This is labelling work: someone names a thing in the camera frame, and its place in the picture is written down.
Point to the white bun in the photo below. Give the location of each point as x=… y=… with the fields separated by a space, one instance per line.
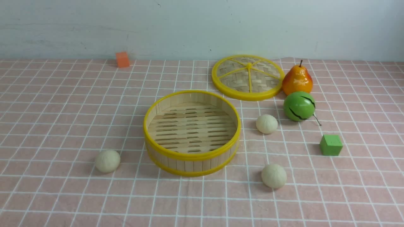
x=107 y=161
x=274 y=176
x=266 y=124

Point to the yellow-rimmed bamboo steamer tray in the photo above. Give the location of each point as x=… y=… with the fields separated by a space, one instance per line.
x=192 y=133

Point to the yellow-rimmed woven steamer lid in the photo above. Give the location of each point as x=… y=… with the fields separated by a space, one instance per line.
x=247 y=77

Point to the orange foam cube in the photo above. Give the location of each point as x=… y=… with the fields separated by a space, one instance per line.
x=122 y=60

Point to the green toy round fruit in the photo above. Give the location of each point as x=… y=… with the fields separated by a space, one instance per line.
x=299 y=106

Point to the orange yellow toy pear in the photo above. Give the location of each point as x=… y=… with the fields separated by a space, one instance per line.
x=297 y=79

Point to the green foam cube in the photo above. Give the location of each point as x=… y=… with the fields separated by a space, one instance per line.
x=330 y=145

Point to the pink checkered tablecloth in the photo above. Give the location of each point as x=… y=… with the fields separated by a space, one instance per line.
x=57 y=115

